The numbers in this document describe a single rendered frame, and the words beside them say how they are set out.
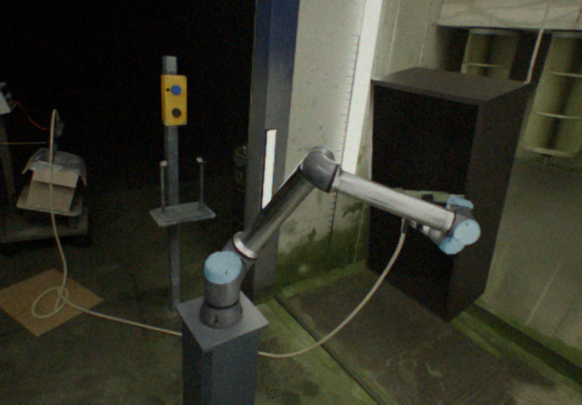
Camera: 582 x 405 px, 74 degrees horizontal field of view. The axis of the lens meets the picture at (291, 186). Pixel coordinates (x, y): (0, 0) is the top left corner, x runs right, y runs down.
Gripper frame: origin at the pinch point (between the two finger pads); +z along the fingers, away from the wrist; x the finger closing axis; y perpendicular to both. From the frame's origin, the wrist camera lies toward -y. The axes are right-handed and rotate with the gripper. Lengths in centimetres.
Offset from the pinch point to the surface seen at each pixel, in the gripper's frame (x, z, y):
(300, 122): -36, 81, -16
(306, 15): -39, 82, -76
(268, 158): -56, 70, 5
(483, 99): 10, -17, -51
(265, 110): -60, 71, -24
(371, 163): -4.5, 38.2, -4.9
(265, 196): -57, 69, 29
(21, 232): -235, 155, 100
